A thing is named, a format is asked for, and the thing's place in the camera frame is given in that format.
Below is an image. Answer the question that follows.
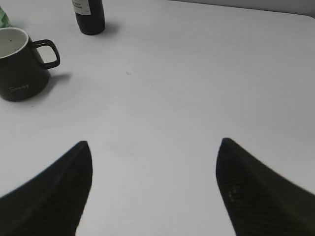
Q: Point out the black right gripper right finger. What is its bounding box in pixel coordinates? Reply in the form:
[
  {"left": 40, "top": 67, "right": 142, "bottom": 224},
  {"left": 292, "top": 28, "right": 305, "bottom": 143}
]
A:
[{"left": 216, "top": 138, "right": 315, "bottom": 236}]

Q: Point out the green sprite bottle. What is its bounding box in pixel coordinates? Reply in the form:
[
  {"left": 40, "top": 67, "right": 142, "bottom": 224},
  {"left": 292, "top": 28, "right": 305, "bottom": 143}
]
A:
[{"left": 0, "top": 6, "right": 11, "bottom": 29}]

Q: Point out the black mug white interior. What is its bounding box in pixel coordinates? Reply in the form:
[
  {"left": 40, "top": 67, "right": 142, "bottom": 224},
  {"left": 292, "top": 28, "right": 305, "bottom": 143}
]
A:
[{"left": 0, "top": 27, "right": 61, "bottom": 101}]

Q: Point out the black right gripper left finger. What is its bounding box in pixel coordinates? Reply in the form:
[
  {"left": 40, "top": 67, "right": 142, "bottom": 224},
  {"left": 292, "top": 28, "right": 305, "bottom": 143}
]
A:
[{"left": 0, "top": 141, "right": 93, "bottom": 236}]

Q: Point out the red wine bottle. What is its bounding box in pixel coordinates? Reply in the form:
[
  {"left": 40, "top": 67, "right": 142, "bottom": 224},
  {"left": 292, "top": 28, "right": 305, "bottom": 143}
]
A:
[{"left": 71, "top": 0, "right": 106, "bottom": 35}]

